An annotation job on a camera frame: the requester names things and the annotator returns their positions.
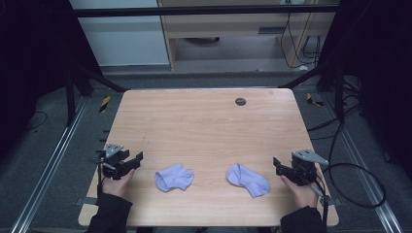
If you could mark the black metal stand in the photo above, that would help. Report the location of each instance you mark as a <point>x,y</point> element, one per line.
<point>73,97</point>
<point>338,93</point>

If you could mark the white cabinet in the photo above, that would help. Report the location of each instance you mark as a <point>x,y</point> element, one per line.
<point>123,39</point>

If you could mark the yellow black striped tape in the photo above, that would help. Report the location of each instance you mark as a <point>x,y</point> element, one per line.
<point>313,100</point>
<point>104,103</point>

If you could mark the aluminium floor rail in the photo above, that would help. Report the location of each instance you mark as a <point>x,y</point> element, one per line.
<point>48,165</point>
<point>362,161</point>

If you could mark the wooden office desk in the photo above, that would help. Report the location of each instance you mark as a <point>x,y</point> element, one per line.
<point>226,26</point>

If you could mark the person's left hand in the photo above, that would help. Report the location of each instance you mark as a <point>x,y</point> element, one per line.
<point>118,187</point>

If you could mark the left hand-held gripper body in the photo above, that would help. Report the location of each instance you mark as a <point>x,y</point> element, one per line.
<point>113,161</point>

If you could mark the black horizontal frame bar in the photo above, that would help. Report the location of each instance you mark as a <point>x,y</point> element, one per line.
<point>200,10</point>

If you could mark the grey tape strip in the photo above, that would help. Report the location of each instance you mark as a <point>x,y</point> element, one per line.
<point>335,202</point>
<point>86,201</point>

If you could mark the person's right hand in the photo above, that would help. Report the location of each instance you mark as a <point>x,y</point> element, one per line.
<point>304,195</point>

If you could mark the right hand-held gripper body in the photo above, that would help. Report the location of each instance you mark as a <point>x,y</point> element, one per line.
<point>302,170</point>

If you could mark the lavender ankle sock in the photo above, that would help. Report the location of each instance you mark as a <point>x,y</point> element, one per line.
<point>247,181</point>
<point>174,178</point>

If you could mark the dark curtain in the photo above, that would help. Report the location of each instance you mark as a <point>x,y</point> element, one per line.
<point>375,64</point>
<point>35,58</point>

